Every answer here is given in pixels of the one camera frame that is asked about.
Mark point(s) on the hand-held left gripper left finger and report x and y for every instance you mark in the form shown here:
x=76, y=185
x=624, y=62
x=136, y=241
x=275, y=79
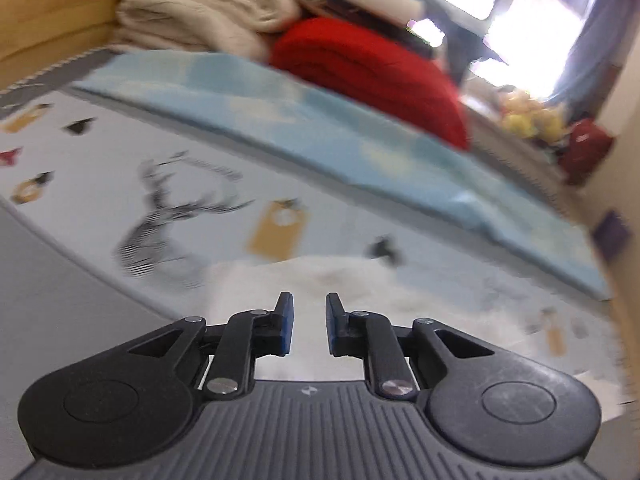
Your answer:
x=284, y=325

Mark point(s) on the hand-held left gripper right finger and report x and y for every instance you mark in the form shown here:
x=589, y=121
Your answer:
x=334, y=325

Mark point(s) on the white small garment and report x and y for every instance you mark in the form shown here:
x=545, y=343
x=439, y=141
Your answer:
x=350, y=275

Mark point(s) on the light blue folded sheet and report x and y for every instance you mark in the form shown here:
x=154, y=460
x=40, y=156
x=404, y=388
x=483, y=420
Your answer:
x=300, y=125

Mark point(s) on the deer print bed sheet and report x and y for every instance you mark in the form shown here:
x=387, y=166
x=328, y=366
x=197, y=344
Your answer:
x=100, y=160

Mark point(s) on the red folded blanket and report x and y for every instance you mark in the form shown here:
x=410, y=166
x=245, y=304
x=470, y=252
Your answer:
x=360, y=65

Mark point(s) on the yellow plush toy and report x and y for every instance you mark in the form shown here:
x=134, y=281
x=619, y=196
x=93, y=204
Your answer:
x=517, y=122

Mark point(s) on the purple bag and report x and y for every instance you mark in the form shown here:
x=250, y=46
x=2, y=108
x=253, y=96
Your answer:
x=612, y=235

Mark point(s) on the plush doll with yellow hair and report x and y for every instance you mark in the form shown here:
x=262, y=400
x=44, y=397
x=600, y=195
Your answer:
x=550, y=121

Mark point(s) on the dark red cushion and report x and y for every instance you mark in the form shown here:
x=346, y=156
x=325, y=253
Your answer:
x=585, y=150

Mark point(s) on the cream folded blanket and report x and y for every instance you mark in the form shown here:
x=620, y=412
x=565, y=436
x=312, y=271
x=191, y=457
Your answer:
x=200, y=5

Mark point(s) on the window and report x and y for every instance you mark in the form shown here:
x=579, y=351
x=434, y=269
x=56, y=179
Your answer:
x=520, y=10

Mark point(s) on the purple blue curtain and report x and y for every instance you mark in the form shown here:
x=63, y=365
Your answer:
x=590, y=35

